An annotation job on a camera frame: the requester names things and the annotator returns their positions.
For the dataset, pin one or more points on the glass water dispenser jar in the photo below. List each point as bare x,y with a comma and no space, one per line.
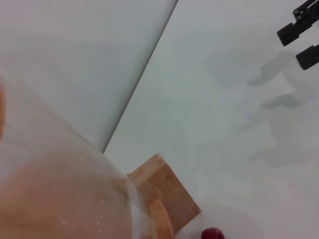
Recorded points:
62,186

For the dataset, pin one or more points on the wooden dispenser stand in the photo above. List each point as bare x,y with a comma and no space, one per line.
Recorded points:
167,189

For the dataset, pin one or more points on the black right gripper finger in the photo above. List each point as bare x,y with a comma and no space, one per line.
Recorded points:
294,32
310,57

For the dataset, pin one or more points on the red ceramic cup white inside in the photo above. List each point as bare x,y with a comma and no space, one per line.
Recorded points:
213,234

